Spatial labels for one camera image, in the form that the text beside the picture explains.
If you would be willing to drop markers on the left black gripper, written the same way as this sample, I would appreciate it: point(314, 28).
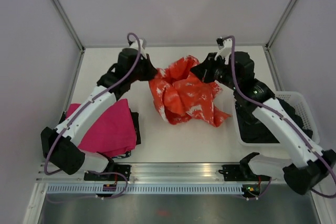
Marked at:
point(152, 71)

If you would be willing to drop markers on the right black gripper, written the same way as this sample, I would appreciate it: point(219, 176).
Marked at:
point(203, 70)

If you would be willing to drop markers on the orange white-speckled trousers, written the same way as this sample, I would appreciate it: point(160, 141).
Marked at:
point(179, 96)

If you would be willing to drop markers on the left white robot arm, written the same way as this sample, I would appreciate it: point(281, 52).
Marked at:
point(60, 145)

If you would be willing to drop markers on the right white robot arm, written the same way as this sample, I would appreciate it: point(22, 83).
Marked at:
point(308, 164)

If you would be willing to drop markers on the folded magenta trousers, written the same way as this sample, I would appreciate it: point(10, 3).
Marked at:
point(113, 129)

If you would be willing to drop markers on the black clothes in basket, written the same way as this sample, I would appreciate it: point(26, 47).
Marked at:
point(253, 133)

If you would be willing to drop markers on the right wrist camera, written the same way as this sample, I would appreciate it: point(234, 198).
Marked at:
point(224, 47)

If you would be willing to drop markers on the right aluminium frame post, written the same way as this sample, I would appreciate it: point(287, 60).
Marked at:
point(281, 22)

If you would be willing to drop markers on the aluminium frame post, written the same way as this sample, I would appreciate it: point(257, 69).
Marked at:
point(68, 25)
point(281, 22)

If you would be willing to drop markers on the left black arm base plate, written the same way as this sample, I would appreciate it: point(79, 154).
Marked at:
point(114, 172)

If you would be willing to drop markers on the aluminium mounting rail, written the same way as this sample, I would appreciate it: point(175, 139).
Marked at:
point(147, 173)

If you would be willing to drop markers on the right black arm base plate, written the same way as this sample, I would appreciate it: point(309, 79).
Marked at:
point(233, 173)

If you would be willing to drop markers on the left aluminium frame post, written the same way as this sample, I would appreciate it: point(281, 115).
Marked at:
point(68, 25)

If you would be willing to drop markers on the white slotted cable duct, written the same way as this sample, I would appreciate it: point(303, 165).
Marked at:
point(178, 189)

